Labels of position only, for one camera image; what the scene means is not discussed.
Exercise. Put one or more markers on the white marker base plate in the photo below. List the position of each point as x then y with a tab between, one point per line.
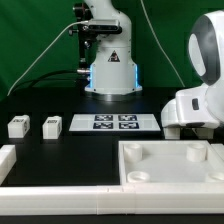
114	122

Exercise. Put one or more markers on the white square tabletop part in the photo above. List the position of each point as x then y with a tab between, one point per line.
190	161

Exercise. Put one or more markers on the white obstacle wall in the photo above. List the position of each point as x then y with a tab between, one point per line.
132	199
7	160

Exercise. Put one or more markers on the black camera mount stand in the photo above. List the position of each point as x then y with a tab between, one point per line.
81	12

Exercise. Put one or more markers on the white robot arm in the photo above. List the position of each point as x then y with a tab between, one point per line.
113	73

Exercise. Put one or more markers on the white obstacle front wall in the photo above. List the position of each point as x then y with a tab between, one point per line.
132	199

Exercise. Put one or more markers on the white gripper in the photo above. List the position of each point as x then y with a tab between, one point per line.
169	116

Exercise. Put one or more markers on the white obstacle left wall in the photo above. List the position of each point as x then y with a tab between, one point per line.
7	160

